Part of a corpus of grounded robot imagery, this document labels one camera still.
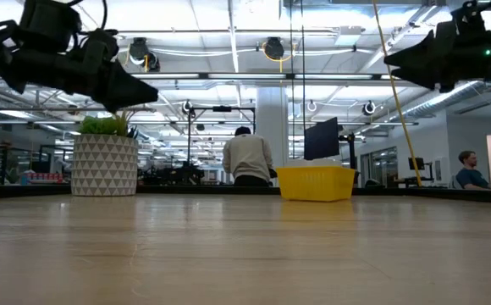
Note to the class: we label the yellow plastic basket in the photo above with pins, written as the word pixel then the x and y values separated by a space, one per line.
pixel 315 184

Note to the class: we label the white grey patterned pot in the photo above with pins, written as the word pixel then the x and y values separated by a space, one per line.
pixel 103 165

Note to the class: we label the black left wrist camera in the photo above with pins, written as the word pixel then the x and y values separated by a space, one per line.
pixel 51 25

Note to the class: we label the black camera stand rig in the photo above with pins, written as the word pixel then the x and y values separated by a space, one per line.
pixel 222 109

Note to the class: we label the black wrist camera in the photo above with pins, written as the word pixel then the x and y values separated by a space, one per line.
pixel 51 25
pixel 470 19

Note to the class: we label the green succulent plant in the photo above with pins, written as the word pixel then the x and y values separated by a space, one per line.
pixel 97 125

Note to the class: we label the black aluminium table frame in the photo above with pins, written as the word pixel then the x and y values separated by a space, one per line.
pixel 178 190

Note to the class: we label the small black monitor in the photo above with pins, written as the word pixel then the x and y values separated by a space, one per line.
pixel 416 163

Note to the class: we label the black equipment stand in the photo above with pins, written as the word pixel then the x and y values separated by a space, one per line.
pixel 351 148

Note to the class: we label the row of red boxes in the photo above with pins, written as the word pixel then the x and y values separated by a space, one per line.
pixel 42 177

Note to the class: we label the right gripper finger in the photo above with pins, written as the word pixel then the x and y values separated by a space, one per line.
pixel 419 57
pixel 431 80

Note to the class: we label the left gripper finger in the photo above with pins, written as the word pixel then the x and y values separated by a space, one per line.
pixel 127 82
pixel 114 101

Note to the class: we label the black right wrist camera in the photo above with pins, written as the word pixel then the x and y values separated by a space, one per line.
pixel 470 19

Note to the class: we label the person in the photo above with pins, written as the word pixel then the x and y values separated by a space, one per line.
pixel 247 156
pixel 470 175

